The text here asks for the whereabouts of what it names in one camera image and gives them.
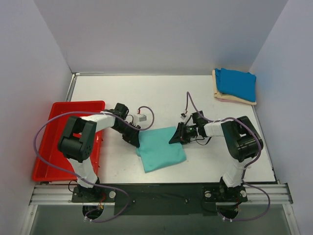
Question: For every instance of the red plastic bin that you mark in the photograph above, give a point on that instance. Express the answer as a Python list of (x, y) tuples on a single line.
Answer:
[(48, 147)]

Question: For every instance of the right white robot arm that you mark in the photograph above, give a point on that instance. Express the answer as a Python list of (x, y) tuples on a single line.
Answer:
[(242, 140)]

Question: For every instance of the folded blue t shirt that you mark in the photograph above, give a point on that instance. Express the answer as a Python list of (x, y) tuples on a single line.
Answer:
[(236, 83)]

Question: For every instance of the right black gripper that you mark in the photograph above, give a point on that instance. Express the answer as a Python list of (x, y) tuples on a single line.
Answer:
[(183, 133)]

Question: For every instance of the folded pink t shirt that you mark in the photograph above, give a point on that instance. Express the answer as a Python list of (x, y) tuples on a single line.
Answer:
[(226, 100)]

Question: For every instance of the aluminium frame rail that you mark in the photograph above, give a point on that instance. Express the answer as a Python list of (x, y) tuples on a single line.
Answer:
[(59, 194)]

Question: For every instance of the folded beige t shirt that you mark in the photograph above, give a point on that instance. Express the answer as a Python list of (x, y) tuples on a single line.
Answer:
[(218, 94)]

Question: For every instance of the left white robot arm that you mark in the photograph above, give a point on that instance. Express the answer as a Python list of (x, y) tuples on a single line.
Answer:
[(77, 141)]

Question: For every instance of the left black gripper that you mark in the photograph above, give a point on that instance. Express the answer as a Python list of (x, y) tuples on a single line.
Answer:
[(130, 135)]

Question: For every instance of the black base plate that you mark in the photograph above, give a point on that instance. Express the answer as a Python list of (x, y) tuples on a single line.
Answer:
[(162, 199)]

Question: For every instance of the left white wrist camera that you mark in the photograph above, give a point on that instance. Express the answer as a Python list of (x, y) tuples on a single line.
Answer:
[(139, 118)]

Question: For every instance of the teal t shirt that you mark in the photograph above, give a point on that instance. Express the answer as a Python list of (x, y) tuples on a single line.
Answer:
[(155, 150)]

